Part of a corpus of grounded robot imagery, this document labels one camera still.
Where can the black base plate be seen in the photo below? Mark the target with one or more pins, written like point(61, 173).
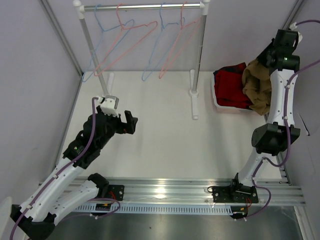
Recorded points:
point(116, 192)
point(228, 194)

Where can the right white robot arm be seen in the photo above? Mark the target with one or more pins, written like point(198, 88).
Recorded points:
point(279, 132)

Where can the aluminium mounting rail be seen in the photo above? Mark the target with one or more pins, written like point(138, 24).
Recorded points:
point(194, 191)

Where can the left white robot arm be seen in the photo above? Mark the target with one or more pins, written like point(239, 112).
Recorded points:
point(38, 215)

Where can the white slotted cable duct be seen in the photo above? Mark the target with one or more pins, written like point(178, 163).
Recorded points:
point(167, 209)

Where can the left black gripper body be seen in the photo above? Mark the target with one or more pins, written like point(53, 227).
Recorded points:
point(114, 124)

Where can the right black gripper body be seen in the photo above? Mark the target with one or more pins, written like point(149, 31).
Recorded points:
point(273, 47)

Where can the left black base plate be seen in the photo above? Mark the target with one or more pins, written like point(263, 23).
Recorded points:
point(116, 192)

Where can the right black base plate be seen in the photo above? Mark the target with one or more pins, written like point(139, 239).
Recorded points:
point(228, 194)

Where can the red folded garment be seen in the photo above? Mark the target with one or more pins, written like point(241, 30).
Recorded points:
point(228, 87)

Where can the metal clothes rack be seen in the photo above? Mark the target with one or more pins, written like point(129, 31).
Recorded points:
point(194, 73)

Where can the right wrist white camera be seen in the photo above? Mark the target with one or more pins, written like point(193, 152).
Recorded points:
point(294, 27)

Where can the tan brown skirt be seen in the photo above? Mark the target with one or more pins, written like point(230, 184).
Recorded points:
point(257, 87)

